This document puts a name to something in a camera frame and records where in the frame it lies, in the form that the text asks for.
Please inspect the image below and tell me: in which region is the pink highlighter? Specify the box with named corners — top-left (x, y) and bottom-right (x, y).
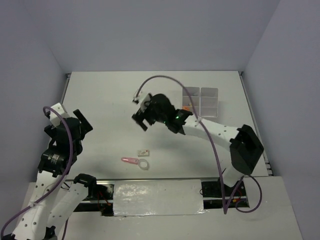
top-left (121, 157), bottom-right (139, 165)

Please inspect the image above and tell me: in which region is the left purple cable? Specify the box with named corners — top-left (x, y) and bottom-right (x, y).
top-left (0, 106), bottom-right (75, 240)

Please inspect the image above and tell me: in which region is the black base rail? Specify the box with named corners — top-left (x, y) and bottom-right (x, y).
top-left (74, 180), bottom-right (249, 217)

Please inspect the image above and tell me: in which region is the right white compartment container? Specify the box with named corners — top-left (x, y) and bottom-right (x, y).
top-left (199, 87), bottom-right (219, 118)

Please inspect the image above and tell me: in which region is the white compartment container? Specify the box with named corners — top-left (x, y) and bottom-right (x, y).
top-left (182, 86), bottom-right (201, 115)
top-left (199, 87), bottom-right (219, 118)

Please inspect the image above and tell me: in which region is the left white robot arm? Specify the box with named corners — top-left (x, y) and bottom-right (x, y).
top-left (0, 103), bottom-right (98, 240)

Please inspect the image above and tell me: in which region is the clear tape ring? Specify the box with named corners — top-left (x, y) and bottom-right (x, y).
top-left (137, 159), bottom-right (151, 172)

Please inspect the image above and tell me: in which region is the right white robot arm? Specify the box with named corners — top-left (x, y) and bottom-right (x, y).
top-left (132, 93), bottom-right (264, 196)

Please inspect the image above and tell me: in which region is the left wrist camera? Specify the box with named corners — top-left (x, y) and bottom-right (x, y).
top-left (47, 102), bottom-right (70, 127)

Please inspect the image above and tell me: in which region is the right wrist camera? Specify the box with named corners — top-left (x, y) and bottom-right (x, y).
top-left (132, 92), bottom-right (151, 112)

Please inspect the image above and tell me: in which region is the white eraser red label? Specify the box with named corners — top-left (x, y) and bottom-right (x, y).
top-left (137, 149), bottom-right (150, 157)

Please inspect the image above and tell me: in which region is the left white compartment container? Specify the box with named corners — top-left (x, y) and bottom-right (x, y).
top-left (182, 86), bottom-right (201, 115)

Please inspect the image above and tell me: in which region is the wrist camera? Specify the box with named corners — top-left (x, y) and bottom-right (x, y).
top-left (132, 92), bottom-right (151, 112)
top-left (47, 102), bottom-right (70, 127)

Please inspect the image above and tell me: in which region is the white base cover plate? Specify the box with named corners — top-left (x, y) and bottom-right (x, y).
top-left (113, 179), bottom-right (206, 217)

